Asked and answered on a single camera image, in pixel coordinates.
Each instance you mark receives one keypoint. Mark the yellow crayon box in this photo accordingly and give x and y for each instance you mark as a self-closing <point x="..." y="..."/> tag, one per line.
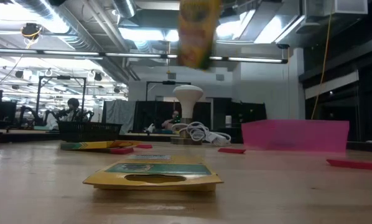
<point x="158" y="169"/>
<point x="198" y="34"/>
<point x="89" y="145"/>

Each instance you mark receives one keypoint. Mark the red eraser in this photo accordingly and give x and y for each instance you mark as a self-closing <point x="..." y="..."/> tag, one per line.
<point x="145" y="146"/>
<point x="122" y="151"/>
<point x="355" y="165"/>
<point x="231" y="151"/>

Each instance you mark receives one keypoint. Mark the person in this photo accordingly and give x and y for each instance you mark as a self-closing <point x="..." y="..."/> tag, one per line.
<point x="173" y="119"/>
<point x="72" y="104"/>

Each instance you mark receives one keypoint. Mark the white bulb lamp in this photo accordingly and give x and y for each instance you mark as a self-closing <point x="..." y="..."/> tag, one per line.
<point x="188" y="96"/>

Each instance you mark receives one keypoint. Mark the black partition screen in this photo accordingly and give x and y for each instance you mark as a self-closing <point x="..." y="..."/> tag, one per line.
<point x="155" y="115"/>

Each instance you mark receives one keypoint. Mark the white canister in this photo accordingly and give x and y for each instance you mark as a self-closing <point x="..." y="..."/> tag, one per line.
<point x="228" y="121"/>

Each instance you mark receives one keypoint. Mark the gray hanging cloth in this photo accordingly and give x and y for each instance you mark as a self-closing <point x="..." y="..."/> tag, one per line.
<point x="119" y="112"/>

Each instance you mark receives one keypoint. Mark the long ceiling light bar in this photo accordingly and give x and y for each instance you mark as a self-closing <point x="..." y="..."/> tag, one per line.
<point x="133" y="55"/>

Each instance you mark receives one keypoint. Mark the pink plastic bin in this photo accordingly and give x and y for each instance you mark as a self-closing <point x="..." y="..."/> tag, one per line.
<point x="295" y="135"/>

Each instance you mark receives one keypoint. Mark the black background robot arms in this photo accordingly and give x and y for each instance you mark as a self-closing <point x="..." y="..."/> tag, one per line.
<point x="27" y="115"/>

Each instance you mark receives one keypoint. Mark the wooden background table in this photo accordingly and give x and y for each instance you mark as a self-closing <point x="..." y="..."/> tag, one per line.
<point x="24" y="136"/>

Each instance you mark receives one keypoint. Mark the black metal frame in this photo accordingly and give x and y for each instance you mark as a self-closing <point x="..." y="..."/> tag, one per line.
<point x="169" y="82"/>
<point x="63" y="77"/>

